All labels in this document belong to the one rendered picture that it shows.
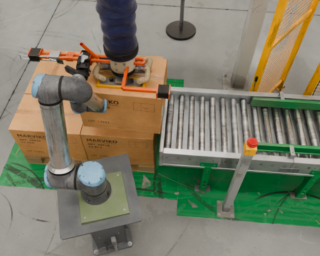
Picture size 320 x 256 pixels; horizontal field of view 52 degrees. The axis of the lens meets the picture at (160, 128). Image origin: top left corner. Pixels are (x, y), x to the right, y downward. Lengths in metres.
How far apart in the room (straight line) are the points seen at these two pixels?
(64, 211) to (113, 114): 0.75
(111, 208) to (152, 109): 0.71
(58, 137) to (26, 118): 1.21
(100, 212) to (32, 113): 1.23
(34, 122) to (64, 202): 0.93
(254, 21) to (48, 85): 2.15
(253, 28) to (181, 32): 1.40
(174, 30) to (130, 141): 2.18
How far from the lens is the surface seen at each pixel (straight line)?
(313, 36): 4.83
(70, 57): 2.32
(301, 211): 3.14
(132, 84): 2.23
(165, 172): 3.06
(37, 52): 2.41
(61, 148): 1.81
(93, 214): 2.09
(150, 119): 2.35
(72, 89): 1.57
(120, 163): 2.26
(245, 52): 3.43
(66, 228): 2.12
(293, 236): 3.03
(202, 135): 2.64
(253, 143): 2.06
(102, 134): 2.66
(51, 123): 1.70
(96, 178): 1.89
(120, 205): 2.10
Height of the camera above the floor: 2.68
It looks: 53 degrees down
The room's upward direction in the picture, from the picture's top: straight up
